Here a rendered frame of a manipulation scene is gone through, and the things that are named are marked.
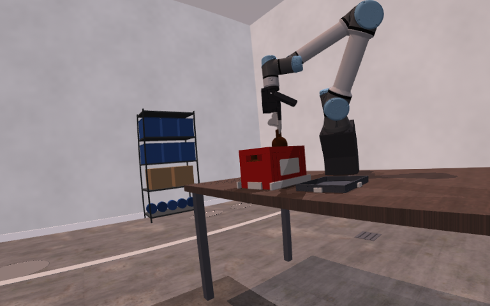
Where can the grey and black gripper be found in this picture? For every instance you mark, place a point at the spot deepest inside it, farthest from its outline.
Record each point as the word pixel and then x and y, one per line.
pixel 269 103

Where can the red crate with dividers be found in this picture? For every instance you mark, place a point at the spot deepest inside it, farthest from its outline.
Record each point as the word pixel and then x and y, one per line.
pixel 276 163

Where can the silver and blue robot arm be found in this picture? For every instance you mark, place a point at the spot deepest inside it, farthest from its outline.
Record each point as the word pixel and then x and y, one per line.
pixel 366 17

